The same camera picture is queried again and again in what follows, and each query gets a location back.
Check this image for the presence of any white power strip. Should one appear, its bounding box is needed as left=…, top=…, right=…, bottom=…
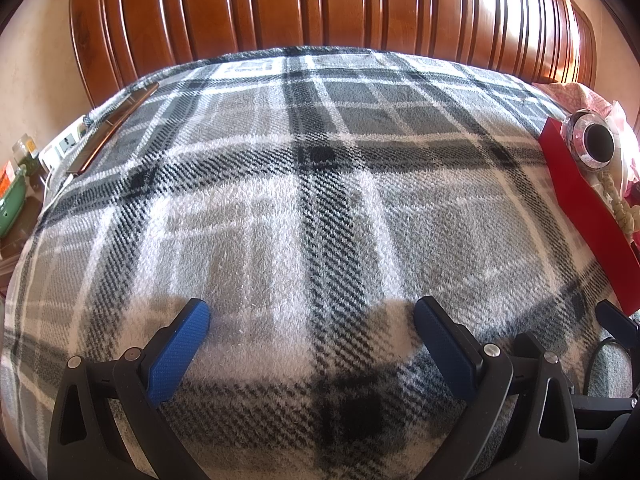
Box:
left=39, top=116, right=93, bottom=173

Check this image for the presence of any dark wooden nightstand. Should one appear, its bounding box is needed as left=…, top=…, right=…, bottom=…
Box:
left=0, top=195, right=46, bottom=261

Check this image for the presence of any brown wooden headboard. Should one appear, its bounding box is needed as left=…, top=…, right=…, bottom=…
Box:
left=69, top=0, right=598, bottom=108

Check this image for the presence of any red hexagonal box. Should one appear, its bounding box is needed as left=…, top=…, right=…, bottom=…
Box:
left=539, top=117, right=640, bottom=313

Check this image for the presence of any beige braided snack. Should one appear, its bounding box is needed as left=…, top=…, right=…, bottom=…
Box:
left=592, top=170, right=640, bottom=238

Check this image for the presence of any green plastic container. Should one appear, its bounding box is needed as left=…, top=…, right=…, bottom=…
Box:
left=0, top=167, right=31, bottom=238

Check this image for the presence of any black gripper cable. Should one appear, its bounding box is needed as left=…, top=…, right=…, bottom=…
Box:
left=582, top=336, right=626, bottom=396

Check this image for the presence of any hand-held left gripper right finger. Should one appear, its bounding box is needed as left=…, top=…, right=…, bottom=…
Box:
left=412, top=295, right=581, bottom=480

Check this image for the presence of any grey plaid blanket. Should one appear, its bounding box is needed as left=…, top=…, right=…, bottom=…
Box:
left=0, top=46, right=640, bottom=480

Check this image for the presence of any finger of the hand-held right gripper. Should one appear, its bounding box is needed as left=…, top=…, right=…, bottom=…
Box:
left=595, top=300, right=640, bottom=348

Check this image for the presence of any brown flat phone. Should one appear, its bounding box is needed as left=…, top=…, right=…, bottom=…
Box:
left=65, top=81, right=161, bottom=177

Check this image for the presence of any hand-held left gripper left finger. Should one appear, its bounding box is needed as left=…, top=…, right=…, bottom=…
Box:
left=47, top=297, right=213, bottom=480

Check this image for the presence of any small glass bottle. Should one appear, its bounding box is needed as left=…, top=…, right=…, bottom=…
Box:
left=12, top=134, right=41, bottom=176

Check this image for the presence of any pink quilted pillow cover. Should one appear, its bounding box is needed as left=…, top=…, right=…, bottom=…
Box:
left=532, top=80, right=640, bottom=196

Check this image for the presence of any orange packet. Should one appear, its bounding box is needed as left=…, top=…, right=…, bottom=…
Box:
left=0, top=160, right=18, bottom=196

